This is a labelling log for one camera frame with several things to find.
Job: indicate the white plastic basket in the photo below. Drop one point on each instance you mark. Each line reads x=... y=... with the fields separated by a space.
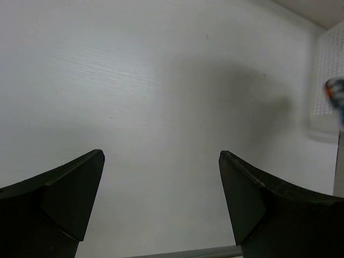
x=324 y=121

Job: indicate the aluminium rail front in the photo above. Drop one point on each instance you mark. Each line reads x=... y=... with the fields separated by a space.
x=225 y=251

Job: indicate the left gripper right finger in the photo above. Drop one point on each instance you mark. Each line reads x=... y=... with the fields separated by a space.
x=271 y=217

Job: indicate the colourful patterned shorts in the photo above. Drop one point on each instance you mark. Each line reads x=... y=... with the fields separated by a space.
x=334 y=91

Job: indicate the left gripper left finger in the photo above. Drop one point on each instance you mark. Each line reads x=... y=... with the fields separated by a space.
x=48 y=215

